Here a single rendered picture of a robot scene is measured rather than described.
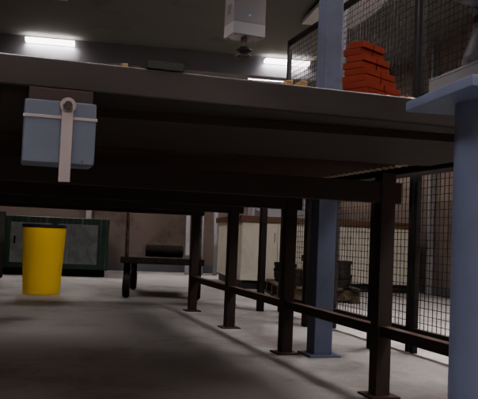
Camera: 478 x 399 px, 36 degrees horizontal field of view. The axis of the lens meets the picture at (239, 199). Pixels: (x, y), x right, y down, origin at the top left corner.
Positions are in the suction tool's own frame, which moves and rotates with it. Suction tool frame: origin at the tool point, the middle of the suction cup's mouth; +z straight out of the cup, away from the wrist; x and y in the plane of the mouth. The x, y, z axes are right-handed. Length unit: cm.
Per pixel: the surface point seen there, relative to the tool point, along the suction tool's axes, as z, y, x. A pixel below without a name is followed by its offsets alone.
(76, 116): 22, 43, 23
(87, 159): 30, 41, 23
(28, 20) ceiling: -199, -13, -714
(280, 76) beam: -175, -343, -716
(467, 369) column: 66, -21, 59
